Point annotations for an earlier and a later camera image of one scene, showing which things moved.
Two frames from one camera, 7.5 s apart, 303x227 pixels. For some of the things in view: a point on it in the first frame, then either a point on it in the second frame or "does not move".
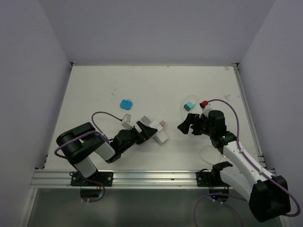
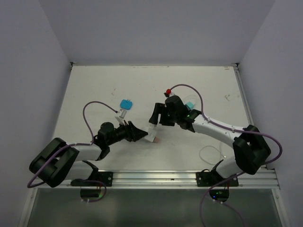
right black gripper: x=184 y=126 -> x=159 y=109
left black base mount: x=105 y=178 does not move
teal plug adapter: x=188 y=106 does not move
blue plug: x=126 y=104 does not move
